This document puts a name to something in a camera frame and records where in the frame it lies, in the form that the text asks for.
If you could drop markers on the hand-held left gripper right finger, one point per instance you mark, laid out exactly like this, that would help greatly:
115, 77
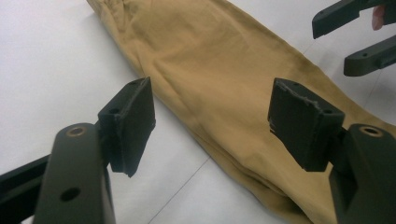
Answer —
303, 124

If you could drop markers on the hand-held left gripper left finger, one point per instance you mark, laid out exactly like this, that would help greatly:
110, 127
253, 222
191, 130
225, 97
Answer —
127, 124

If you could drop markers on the tan children's pants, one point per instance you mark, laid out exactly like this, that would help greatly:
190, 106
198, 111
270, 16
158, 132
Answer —
218, 77

